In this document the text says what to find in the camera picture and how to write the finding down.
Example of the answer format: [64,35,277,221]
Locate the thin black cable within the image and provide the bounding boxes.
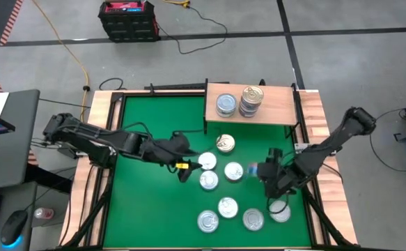
[38,98,92,109]

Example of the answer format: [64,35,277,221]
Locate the black floor cable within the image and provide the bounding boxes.
[368,107,406,174]
[156,3,228,55]

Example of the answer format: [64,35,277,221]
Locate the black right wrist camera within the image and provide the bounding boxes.
[267,148,284,165]

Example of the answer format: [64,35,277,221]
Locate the red label tuna can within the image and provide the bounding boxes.
[224,161,244,183]

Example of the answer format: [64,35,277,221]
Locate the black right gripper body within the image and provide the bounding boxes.
[263,162,299,199]

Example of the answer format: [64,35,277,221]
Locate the green table mat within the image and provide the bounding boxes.
[103,94,312,248]

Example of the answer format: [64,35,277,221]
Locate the black coiled cable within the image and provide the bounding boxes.
[98,77,127,92]

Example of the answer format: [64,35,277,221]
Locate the white metal bracket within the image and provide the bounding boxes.
[294,142,311,155]

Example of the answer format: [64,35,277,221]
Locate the small red white bottle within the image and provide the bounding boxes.
[33,206,55,220]

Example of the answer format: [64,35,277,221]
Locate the grey desk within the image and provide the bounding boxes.
[0,89,40,192]

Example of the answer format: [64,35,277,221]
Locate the silver lidded tuna can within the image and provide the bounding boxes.
[242,208,265,232]

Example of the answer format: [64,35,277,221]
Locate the yellow extension cord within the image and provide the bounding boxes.
[31,0,91,123]

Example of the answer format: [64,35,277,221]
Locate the yellow power cord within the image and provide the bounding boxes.
[160,0,192,8]

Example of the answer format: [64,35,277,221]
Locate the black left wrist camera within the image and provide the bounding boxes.
[172,130,191,150]

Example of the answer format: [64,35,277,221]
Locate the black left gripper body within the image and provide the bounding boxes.
[143,138,189,167]

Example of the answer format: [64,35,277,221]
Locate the black computer mouse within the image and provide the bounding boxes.
[0,208,29,247]

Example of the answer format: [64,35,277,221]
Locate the grey side table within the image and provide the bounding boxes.
[0,180,75,251]

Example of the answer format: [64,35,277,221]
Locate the wooden shelf black legs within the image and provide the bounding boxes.
[203,78,300,140]

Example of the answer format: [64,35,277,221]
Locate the green albacore tuna can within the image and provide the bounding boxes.
[196,209,220,234]

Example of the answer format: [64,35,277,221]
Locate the dark blue tuna can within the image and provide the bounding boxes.
[268,199,292,224]
[197,151,218,172]
[198,170,220,192]

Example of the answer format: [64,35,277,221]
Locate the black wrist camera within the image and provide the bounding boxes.
[267,148,284,165]
[172,130,191,150]

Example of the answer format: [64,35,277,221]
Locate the light blue tuna can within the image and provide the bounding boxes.
[217,197,239,220]

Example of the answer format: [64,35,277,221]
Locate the green white tuna can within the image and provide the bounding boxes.
[216,109,238,119]
[215,92,238,116]

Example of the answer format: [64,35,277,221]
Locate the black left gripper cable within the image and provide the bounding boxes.
[120,121,206,147]

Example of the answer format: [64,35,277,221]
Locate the red black power station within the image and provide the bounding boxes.
[97,0,161,43]

